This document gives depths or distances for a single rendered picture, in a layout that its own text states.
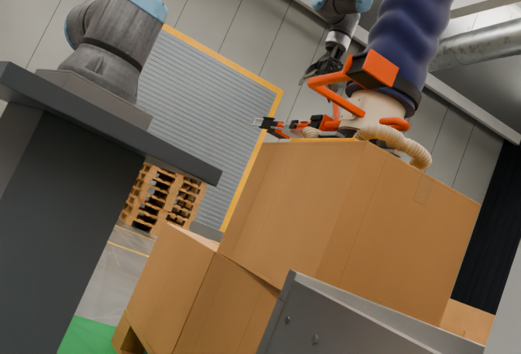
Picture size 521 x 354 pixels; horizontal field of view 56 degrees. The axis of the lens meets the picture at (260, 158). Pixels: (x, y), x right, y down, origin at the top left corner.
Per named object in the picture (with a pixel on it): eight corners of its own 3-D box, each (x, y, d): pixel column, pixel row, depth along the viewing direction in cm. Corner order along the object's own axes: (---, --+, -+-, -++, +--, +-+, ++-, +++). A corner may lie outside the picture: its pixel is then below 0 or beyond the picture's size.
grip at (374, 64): (391, 87, 108) (399, 67, 109) (363, 68, 104) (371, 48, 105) (367, 91, 115) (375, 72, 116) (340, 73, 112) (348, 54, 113)
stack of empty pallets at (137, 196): (184, 246, 809) (216, 174, 828) (122, 222, 768) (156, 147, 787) (167, 234, 927) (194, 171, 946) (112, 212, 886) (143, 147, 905)
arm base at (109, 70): (84, 77, 102) (104, 35, 103) (39, 68, 114) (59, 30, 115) (148, 115, 117) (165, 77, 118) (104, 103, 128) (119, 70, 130)
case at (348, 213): (431, 352, 122) (481, 204, 128) (303, 305, 107) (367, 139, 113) (312, 288, 177) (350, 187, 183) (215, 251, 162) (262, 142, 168)
